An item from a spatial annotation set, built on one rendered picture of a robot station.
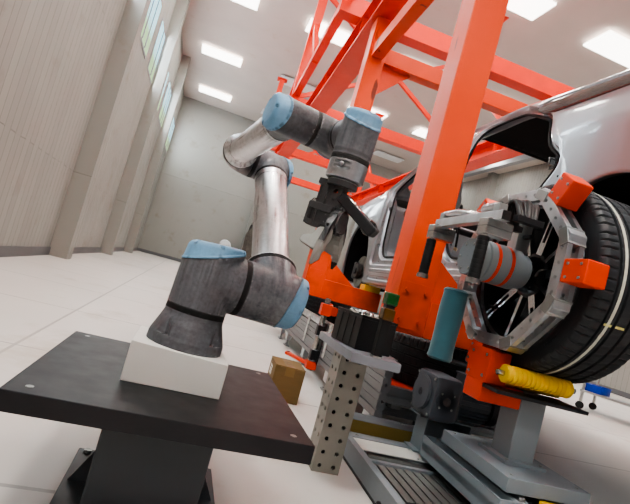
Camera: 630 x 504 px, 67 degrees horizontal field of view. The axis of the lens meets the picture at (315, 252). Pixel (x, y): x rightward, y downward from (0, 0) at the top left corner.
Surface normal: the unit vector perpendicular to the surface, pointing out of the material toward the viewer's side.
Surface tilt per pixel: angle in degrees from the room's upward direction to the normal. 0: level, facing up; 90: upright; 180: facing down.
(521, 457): 90
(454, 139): 90
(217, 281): 90
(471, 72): 90
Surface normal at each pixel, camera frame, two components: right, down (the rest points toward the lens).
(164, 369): 0.25, 0.00
